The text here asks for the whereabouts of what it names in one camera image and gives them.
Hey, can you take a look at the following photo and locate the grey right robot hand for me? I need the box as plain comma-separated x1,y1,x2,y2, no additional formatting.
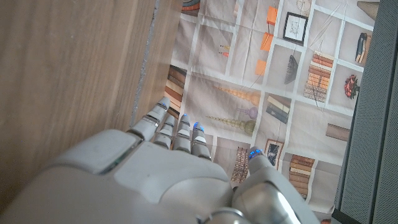
0,96,321,224

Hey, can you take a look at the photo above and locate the printed bookshelf backdrop cloth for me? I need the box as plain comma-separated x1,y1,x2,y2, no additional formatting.
164,0,382,224

